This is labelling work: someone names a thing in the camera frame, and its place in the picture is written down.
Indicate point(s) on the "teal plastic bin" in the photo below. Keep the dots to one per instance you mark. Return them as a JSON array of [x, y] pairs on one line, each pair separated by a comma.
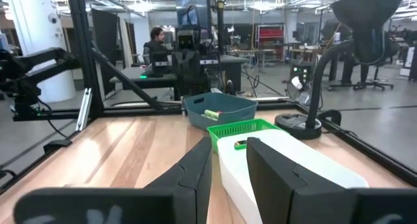
[[228, 108]]

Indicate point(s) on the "person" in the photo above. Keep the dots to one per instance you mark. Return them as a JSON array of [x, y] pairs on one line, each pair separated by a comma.
[[154, 48]]

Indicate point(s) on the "silver aluminium bracket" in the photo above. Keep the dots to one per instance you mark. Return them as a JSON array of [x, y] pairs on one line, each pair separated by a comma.
[[84, 110]]

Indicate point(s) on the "green plastic basket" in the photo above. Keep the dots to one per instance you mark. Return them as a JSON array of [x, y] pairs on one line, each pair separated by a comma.
[[228, 128]]

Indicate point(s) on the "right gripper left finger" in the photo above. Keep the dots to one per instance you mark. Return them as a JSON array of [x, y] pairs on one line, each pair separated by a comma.
[[195, 185]]

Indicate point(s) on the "black frame clamp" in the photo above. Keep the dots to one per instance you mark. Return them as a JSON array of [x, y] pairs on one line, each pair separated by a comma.
[[334, 115], [55, 146]]

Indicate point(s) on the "lime green highlighter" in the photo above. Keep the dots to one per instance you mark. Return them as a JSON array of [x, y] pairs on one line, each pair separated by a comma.
[[211, 114]]

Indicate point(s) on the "white plastic bin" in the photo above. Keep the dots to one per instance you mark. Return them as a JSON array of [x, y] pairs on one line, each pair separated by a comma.
[[325, 172]]

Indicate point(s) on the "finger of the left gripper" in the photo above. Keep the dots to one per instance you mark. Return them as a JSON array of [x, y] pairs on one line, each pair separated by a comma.
[[200, 77], [184, 77]]

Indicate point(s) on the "black office chair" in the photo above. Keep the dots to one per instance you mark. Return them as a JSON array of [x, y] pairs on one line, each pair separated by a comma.
[[374, 80]]

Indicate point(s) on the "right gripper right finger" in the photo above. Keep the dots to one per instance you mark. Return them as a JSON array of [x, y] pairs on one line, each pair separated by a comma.
[[270, 185]]

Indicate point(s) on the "black box with green lights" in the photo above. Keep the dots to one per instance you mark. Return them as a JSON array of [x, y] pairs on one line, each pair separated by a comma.
[[299, 75]]

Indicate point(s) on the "red storage shelf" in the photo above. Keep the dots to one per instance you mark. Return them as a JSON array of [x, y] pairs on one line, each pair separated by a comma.
[[270, 33]]

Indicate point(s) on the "black room divider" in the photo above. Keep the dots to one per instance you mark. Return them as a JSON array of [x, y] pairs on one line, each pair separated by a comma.
[[104, 38]]

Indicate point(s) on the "black auxiliary robot arm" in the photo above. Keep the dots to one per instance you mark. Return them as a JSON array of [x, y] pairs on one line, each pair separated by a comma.
[[39, 64]]

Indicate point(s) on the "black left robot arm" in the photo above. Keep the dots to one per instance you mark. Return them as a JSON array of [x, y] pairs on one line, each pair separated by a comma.
[[159, 59]]

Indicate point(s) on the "black gooseneck desk lamp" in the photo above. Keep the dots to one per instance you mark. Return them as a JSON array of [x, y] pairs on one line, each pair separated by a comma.
[[293, 126]]

